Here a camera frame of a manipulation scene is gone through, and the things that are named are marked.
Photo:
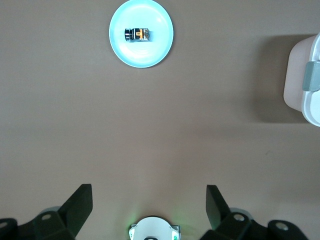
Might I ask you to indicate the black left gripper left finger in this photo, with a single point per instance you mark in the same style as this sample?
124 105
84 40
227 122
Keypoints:
75 210

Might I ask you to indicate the orange and black push-button switch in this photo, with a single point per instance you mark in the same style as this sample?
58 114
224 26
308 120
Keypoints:
138 35

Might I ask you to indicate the grey box latch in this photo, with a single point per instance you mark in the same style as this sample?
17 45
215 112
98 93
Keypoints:
311 76

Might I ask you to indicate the white lidded storage box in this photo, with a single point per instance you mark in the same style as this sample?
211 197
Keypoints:
295 75

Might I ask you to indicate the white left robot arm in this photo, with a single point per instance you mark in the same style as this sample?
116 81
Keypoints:
153 228

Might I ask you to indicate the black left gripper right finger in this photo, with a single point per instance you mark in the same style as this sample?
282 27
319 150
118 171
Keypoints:
220 212

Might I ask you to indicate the light blue round plate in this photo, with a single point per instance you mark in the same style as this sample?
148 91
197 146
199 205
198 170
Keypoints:
140 55

